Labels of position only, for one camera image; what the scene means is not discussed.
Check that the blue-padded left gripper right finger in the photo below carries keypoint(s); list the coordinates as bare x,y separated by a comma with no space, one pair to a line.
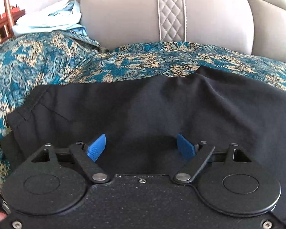
196,156

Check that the teal paisley sofa throw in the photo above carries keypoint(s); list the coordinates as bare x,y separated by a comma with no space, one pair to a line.
63,57

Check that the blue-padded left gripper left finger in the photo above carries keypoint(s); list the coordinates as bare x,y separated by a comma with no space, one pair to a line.
85,157

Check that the beige leather sofa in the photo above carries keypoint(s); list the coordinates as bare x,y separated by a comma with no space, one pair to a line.
256,27

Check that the black pants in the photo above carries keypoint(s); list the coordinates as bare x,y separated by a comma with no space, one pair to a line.
142,118

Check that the light blue white cloth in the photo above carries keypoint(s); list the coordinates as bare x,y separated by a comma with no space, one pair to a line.
63,15

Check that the red wooden side table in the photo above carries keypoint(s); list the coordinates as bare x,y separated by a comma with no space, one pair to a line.
8,21

